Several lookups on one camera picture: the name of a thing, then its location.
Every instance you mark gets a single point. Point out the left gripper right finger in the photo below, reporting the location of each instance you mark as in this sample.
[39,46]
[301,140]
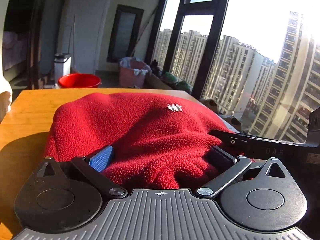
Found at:
[231,170]

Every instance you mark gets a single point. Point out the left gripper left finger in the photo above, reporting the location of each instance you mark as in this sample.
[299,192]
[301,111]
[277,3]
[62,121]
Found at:
[92,167]

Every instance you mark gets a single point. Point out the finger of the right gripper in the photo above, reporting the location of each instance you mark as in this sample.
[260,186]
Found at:
[233,143]

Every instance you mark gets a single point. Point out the red fleece jacket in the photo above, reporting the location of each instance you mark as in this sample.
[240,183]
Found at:
[159,141]

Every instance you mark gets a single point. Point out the beige shoe on sill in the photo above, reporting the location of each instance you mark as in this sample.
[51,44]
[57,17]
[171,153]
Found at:
[212,105]

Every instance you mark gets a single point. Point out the green slipper pair near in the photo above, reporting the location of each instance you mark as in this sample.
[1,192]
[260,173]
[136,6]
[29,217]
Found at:
[184,86]

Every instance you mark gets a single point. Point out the red plastic bucket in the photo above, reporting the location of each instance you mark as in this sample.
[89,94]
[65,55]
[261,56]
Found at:
[79,80]

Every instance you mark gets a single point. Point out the green slipper far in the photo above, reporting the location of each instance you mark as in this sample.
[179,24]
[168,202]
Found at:
[169,78]

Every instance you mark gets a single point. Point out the pink laundry basket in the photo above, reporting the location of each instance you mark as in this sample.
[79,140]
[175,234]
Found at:
[133,72]

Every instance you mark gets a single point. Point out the white trash bin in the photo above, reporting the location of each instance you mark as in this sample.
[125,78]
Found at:
[62,65]

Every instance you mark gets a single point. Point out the pink bedding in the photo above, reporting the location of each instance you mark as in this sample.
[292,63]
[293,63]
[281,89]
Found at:
[14,49]

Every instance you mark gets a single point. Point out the dark framed door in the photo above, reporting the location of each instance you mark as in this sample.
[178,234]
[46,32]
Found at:
[125,32]

